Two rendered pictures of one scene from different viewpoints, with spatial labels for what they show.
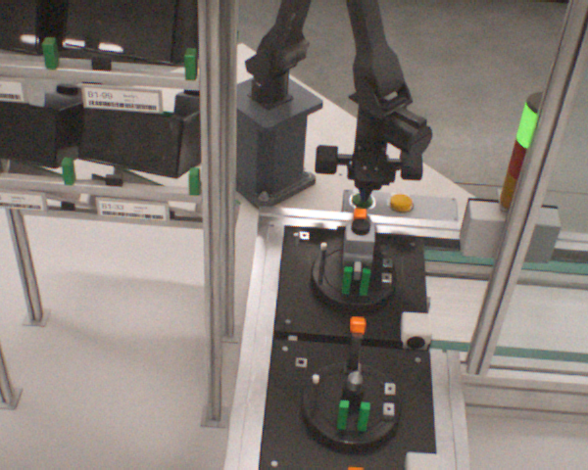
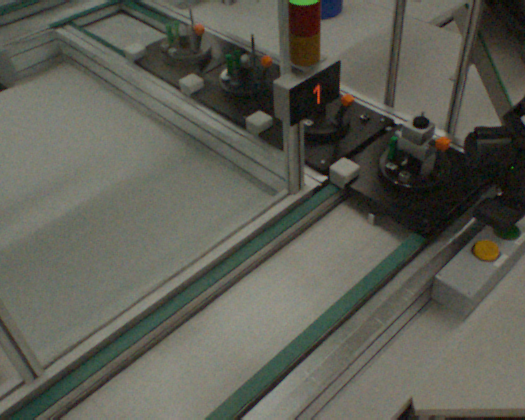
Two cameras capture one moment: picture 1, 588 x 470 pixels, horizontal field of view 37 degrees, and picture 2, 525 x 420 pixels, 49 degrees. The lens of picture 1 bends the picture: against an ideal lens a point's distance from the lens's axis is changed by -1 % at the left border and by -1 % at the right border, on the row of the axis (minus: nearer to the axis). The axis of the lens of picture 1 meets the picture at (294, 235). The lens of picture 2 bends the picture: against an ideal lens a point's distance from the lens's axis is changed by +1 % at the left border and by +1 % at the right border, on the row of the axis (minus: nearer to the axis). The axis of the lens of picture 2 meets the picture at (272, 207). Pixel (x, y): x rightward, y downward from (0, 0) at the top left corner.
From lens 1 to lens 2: 173 cm
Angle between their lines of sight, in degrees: 86
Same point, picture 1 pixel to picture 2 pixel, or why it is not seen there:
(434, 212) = (458, 267)
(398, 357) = (332, 155)
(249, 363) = (386, 110)
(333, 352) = (362, 135)
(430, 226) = (442, 252)
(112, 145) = not seen: outside the picture
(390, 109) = (510, 121)
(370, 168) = not seen: hidden behind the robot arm
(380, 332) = (358, 159)
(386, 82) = not seen: outside the picture
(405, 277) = (394, 196)
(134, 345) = (464, 124)
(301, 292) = not seen: hidden behind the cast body
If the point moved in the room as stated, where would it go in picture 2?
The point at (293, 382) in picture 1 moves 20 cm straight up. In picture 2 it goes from (356, 113) to (362, 31)
